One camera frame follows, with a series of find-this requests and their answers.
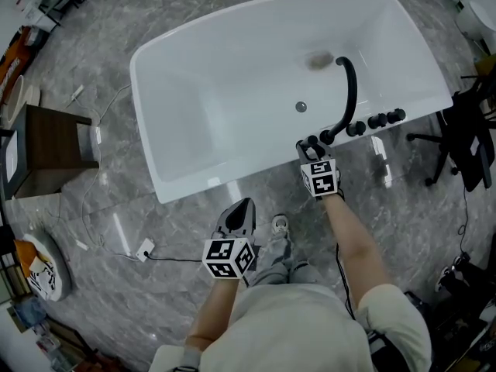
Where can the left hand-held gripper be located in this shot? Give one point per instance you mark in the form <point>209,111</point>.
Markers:
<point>228,258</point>

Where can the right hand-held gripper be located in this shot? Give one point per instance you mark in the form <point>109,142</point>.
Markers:
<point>321,178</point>

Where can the person's right forearm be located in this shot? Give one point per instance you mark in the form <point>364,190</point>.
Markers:
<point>356,246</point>

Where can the person's left forearm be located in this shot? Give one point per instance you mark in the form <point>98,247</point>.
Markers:
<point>213,312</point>

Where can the black cylindrical connector cap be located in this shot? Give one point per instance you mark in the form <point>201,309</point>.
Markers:
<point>377,121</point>
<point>355,128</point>
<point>396,115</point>

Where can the black curved tub faucet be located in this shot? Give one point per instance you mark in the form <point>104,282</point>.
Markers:
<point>350,91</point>

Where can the white bathtub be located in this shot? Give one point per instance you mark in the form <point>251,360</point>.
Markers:
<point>240,99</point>

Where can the person's white shoe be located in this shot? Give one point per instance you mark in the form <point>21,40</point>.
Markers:
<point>280,225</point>

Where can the person's grey trousers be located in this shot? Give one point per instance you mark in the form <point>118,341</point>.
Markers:
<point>279,262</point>

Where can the white power strip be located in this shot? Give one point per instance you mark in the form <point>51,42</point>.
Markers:
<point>144,249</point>

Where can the person's white shirt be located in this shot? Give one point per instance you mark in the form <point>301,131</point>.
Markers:
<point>294,331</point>

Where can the black office chair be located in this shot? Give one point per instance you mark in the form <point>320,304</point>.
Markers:
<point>465,142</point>

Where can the dark wooden vanity cabinet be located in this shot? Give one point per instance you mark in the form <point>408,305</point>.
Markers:
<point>50,145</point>

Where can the small white adapter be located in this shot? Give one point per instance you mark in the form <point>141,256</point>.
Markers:
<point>77,92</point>

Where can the white toilet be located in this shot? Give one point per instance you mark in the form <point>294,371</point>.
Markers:
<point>476,19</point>

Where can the black basin faucet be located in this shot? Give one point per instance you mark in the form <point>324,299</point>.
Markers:
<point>7,133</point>

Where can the white ceramic basin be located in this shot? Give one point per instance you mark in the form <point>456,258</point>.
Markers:
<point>15,99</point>

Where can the orange fabric item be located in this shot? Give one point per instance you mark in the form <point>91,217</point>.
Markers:
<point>9,68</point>

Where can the white water dispenser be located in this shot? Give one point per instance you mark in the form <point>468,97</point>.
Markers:
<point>33,12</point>

